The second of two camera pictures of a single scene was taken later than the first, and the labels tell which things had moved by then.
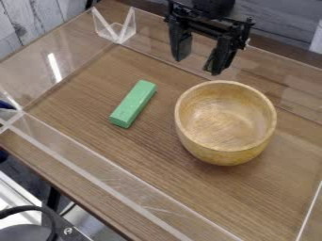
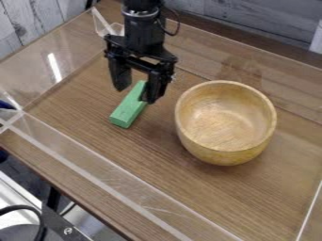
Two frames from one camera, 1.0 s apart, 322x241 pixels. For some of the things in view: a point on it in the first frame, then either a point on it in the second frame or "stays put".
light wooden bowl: [225, 121] stays put
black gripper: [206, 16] to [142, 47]
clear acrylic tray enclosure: [181, 155] stays put
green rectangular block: [134, 104] stays put
